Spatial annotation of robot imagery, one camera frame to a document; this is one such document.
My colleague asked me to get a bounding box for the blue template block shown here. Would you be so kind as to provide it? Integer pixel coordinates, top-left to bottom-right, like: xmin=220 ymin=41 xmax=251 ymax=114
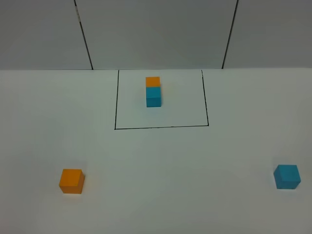
xmin=146 ymin=87 xmax=162 ymax=107

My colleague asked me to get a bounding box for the orange template block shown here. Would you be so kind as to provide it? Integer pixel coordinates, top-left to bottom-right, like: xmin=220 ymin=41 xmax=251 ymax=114
xmin=145 ymin=77 xmax=161 ymax=88

